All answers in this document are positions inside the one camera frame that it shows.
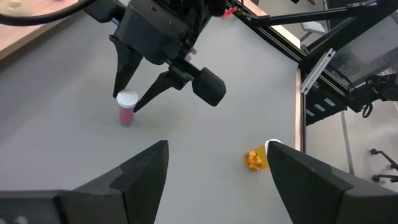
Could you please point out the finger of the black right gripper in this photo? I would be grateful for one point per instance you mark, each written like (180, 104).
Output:
(161, 84)
(126, 65)

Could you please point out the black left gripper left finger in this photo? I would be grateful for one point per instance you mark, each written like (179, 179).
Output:
(133, 193)

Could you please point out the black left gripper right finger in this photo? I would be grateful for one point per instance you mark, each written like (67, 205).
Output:
(311, 193)

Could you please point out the blue capped vial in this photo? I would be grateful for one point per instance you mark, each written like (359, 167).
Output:
(127, 115)

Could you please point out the orange medicine bottle white cap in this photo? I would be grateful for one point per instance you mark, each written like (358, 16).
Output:
(256, 160)

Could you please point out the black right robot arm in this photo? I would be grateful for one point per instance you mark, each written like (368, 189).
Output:
(105, 9)

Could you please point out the black office chair base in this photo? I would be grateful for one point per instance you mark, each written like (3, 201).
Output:
(377, 178)

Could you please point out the small red clip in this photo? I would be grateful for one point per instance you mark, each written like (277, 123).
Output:
(229, 12)

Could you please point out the silver aluminium extrusion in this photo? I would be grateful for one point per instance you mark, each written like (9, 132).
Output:
(317, 72)

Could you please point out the dark grey side desk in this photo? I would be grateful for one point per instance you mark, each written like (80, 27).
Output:
(370, 53)

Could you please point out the white chair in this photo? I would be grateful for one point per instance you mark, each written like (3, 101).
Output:
(312, 27)

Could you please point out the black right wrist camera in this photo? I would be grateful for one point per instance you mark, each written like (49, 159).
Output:
(208, 88)

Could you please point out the black aluminium table frame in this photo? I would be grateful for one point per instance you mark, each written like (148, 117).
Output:
(269, 34)

